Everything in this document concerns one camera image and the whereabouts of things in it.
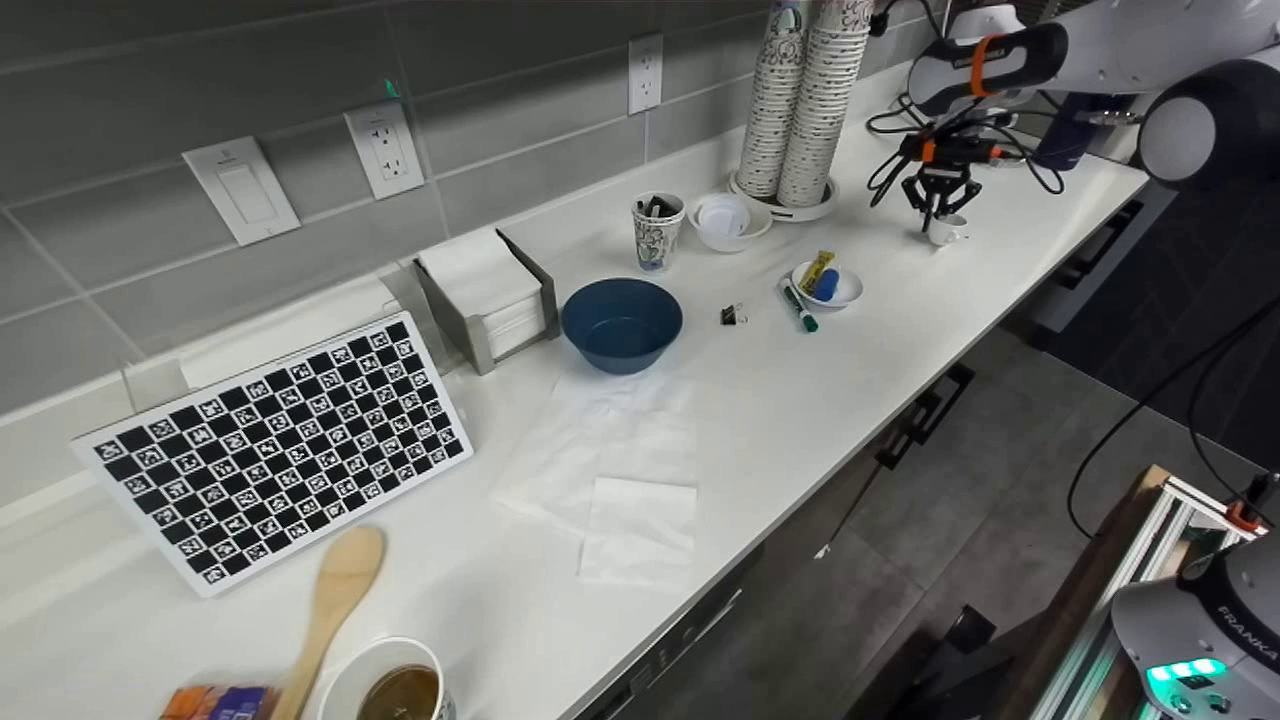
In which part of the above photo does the white mug with coffee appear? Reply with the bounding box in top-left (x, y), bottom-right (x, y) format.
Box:
top-left (315, 633), bottom-right (457, 720)

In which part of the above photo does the white light switch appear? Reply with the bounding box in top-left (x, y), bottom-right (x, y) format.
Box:
top-left (179, 130), bottom-right (305, 248)

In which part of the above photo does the wooden spoon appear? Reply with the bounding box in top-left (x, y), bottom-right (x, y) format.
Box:
top-left (269, 519), bottom-right (392, 720)

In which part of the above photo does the blue bowl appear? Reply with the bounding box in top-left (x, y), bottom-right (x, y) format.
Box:
top-left (554, 271), bottom-right (686, 378)

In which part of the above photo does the small white dish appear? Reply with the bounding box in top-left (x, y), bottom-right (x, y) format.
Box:
top-left (786, 255), bottom-right (866, 316)

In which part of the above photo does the aluminium wooden frame cart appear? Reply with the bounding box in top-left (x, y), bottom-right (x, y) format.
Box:
top-left (995, 462), bottom-right (1264, 720)

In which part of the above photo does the black floor cable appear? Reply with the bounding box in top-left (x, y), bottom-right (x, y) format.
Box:
top-left (1063, 291), bottom-right (1280, 536)

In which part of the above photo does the grey robot base green light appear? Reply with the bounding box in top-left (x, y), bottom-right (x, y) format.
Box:
top-left (1112, 536), bottom-right (1280, 720)

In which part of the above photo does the black white calibration board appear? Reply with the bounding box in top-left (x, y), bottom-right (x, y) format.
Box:
top-left (70, 309), bottom-right (477, 601)

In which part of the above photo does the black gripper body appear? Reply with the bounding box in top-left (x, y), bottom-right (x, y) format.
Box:
top-left (913, 135), bottom-right (981, 190)

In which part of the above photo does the orange package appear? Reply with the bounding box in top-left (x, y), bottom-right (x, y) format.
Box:
top-left (157, 678), bottom-right (285, 720)

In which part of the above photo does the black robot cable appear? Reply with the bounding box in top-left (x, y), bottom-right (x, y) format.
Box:
top-left (865, 94), bottom-right (1071, 209)

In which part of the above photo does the orange arm strap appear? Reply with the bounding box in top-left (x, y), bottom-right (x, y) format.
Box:
top-left (968, 37), bottom-right (998, 98)

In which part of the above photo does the green marker pen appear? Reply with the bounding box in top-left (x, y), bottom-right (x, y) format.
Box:
top-left (777, 271), bottom-right (825, 334)

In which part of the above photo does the white paper napkin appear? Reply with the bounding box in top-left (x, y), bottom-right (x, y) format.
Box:
top-left (574, 471), bottom-right (704, 591)

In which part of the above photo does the white wall outlet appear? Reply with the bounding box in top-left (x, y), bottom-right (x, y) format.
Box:
top-left (624, 31), bottom-right (669, 117)
top-left (339, 98), bottom-right (431, 200)

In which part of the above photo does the dark blue box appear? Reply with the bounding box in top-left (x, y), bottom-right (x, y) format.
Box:
top-left (1030, 93), bottom-right (1102, 172)

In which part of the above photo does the small white bowl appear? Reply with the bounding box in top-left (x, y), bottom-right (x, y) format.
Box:
top-left (685, 190), bottom-right (777, 259)

